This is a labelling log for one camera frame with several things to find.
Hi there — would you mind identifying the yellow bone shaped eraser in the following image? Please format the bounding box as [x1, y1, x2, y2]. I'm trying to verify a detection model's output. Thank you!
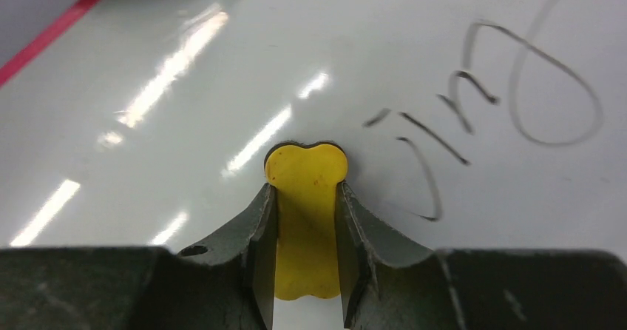
[264, 142, 348, 301]

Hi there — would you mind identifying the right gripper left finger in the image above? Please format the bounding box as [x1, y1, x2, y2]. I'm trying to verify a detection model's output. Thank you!
[177, 183, 278, 329]

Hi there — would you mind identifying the pink framed whiteboard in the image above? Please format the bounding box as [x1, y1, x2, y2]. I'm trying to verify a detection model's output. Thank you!
[1, 0, 626, 329]

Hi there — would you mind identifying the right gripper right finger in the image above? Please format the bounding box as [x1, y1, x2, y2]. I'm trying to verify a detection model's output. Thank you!
[335, 181, 433, 329]

